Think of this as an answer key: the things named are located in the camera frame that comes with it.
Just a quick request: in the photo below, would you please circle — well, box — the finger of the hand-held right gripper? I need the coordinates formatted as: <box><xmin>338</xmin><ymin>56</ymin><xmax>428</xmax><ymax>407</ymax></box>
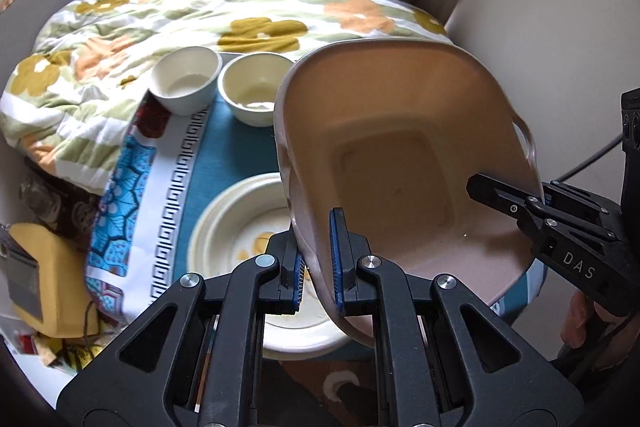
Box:
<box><xmin>466</xmin><ymin>172</ymin><xmax>552</xmax><ymax>233</ymax></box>
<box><xmin>544</xmin><ymin>180</ymin><xmax>623</xmax><ymax>242</ymax></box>

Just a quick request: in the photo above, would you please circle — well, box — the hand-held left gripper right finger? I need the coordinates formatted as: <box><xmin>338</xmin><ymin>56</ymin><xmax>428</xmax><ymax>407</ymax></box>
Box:
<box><xmin>327</xmin><ymin>207</ymin><xmax>586</xmax><ymax>427</ymax></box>

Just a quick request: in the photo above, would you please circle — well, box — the person's right hand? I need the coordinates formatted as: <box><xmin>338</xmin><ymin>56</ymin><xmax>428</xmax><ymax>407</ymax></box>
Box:
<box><xmin>560</xmin><ymin>292</ymin><xmax>635</xmax><ymax>360</ymax></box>

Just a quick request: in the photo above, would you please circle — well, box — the pink square bowl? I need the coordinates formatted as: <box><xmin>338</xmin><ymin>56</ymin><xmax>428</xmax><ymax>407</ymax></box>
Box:
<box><xmin>274</xmin><ymin>38</ymin><xmax>543</xmax><ymax>349</ymax></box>

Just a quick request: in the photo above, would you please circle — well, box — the small cream bowl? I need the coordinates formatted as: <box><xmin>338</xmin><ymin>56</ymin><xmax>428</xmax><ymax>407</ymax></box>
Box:
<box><xmin>217</xmin><ymin>52</ymin><xmax>296</xmax><ymax>128</ymax></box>
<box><xmin>150</xmin><ymin>46</ymin><xmax>223</xmax><ymax>115</ymax></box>

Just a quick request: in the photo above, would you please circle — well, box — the floral striped blanket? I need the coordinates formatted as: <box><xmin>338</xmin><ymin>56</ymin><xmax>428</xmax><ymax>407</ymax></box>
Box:
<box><xmin>0</xmin><ymin>0</ymin><xmax>448</xmax><ymax>195</ymax></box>

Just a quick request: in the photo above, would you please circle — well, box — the plain white plate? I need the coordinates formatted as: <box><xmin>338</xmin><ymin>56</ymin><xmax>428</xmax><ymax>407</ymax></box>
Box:
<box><xmin>187</xmin><ymin>172</ymin><xmax>351</xmax><ymax>360</ymax></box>

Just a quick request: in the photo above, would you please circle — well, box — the yellow bag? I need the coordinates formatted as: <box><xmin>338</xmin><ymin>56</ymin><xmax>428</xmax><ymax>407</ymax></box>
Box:
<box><xmin>5</xmin><ymin>222</ymin><xmax>101</xmax><ymax>339</ymax></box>

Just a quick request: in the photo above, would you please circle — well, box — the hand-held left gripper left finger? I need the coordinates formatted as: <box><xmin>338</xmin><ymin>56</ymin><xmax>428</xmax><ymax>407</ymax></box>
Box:
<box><xmin>56</xmin><ymin>231</ymin><xmax>308</xmax><ymax>427</ymax></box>

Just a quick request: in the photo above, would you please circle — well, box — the dark patterned cloth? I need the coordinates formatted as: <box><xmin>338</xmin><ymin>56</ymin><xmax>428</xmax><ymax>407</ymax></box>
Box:
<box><xmin>20</xmin><ymin>167</ymin><xmax>103</xmax><ymax>253</ymax></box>

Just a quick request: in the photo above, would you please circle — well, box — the blue table mat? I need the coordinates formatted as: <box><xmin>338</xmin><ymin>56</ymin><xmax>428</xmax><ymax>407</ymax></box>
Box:
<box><xmin>172</xmin><ymin>107</ymin><xmax>546</xmax><ymax>308</ymax></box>

